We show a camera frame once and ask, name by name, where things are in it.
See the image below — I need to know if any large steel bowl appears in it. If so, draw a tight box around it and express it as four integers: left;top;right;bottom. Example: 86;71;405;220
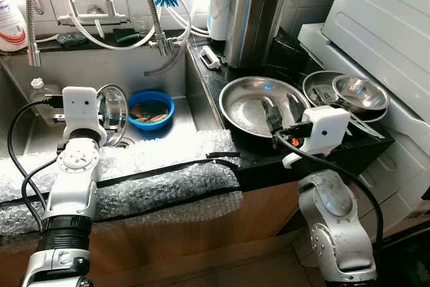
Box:
96;83;130;147

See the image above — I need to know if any steel plate under small bowl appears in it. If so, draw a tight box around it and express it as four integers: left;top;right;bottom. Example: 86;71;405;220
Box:
302;71;390;123

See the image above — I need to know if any large steel plate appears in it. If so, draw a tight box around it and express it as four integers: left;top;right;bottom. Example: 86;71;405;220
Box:
219;77;311;138

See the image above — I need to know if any blue plastic bowl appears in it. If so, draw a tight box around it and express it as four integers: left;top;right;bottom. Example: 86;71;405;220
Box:
126;90;175;131

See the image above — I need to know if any steel fork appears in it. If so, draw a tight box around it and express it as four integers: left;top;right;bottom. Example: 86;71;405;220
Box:
312;87;353;136

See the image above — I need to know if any stainless steel sink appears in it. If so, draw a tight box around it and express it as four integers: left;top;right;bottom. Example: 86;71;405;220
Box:
0;42;222;160

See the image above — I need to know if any clear glass bottle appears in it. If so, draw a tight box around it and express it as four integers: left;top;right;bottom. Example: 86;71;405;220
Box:
30;77;65;126

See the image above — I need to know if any small steel bowl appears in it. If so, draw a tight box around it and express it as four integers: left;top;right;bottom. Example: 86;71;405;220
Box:
331;75;389;114

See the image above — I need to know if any black sponge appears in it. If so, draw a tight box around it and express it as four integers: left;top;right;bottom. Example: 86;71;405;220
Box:
57;33;89;47

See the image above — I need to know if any green sponge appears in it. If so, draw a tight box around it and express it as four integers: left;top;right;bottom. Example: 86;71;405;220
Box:
113;28;145;44

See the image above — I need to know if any small white plastic clip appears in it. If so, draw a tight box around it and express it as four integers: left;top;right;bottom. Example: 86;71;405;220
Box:
200;46;222;71

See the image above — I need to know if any clear drain tube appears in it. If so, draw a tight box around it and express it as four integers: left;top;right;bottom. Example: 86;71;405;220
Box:
144;38;192;77

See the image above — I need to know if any stainless steel cylinder container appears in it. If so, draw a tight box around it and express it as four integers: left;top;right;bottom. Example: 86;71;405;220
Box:
224;0;292;70

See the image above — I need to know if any chrome sink faucet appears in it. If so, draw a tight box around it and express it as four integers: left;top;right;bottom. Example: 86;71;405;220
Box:
26;0;177;67

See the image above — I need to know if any bubble wrap sheet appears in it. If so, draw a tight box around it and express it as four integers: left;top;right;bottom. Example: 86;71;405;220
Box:
0;129;243;234

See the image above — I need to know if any white washing machine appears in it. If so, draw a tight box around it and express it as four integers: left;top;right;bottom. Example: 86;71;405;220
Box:
297;24;430;234

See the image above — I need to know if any white countertop appliance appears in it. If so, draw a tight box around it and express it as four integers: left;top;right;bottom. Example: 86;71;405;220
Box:
321;0;430;123

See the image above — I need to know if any white soap pump bottle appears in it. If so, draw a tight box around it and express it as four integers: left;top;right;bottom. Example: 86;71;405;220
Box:
0;0;29;52

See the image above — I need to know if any wooden cabinet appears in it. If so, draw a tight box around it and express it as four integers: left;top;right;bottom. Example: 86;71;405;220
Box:
0;179;316;284

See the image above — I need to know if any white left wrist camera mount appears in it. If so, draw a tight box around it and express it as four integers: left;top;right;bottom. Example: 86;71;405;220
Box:
62;87;108;147

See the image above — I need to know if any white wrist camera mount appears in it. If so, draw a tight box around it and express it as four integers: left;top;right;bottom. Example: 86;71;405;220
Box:
282;106;351;169
62;87;108;147

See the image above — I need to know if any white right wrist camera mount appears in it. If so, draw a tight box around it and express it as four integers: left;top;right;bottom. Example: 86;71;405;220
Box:
282;106;351;169

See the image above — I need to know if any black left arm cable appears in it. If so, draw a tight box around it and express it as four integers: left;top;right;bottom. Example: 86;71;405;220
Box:
7;97;65;234

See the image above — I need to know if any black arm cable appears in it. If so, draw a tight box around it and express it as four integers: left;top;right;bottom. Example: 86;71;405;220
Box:
7;97;65;234
272;128;385;251

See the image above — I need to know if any white flexible hose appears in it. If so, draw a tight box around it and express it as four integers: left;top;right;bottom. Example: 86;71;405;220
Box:
60;0;210;51

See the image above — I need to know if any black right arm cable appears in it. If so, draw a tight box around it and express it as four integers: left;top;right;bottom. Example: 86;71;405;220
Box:
272;128;385;251

